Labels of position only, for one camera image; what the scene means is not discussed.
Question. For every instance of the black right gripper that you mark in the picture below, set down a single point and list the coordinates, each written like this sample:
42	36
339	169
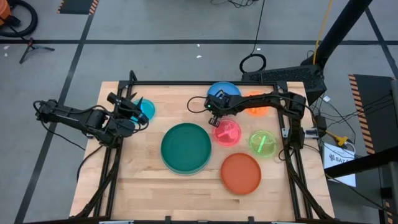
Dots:
217	104

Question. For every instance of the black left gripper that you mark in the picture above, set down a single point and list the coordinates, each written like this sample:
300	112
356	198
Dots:
133	112

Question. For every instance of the pink translucent small plate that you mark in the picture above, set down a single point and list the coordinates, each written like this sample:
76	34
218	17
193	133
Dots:
228	133

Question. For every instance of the blue small plastic plate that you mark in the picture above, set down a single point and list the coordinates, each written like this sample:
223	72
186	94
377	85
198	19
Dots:
225	87

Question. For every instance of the dark green large plastic plate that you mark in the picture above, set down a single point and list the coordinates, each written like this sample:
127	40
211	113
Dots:
186	147

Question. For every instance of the orange translucent small plate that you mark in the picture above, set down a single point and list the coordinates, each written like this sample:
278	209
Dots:
258	109

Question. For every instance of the orange large plastic plate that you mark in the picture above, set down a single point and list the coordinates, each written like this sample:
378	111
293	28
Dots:
241	173

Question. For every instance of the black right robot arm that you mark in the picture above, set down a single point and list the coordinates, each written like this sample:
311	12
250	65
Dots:
273	99

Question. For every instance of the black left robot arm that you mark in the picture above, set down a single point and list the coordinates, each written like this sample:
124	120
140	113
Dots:
71	115

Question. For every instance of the green translucent small plate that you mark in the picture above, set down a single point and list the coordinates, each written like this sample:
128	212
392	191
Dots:
262	143

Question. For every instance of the black hazard-striped floor mat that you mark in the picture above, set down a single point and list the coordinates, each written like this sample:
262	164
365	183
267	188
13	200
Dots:
76	6

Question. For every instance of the black tripod stand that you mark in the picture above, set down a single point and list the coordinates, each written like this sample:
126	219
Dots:
31	48

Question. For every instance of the yellow plug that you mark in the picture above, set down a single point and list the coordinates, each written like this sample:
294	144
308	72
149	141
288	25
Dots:
340	140

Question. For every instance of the white printed paper sign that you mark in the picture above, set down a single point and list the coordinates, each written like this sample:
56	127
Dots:
339	161

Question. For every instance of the black horizontal beam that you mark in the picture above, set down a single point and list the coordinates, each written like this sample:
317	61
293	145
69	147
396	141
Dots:
360	163

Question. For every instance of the black slanted pole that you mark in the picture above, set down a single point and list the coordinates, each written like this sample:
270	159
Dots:
339	31

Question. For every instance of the large hazard-striped black mat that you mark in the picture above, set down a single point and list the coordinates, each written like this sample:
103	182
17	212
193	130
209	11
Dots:
376	105

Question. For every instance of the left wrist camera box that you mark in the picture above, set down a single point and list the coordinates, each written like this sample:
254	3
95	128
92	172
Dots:
113	98

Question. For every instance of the black metal table frame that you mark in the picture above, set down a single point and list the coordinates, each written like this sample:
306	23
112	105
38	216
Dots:
202	83

